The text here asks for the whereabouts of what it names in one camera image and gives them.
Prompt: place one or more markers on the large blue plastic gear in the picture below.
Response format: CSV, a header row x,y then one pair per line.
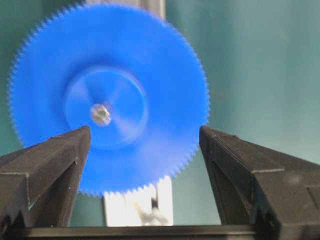
x,y
124,55

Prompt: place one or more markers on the silver aluminium extrusion rail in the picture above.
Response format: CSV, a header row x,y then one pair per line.
x,y
151,205

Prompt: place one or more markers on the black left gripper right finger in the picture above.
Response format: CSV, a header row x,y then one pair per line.
x,y
253,184

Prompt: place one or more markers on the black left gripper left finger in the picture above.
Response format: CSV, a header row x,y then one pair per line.
x,y
39,184

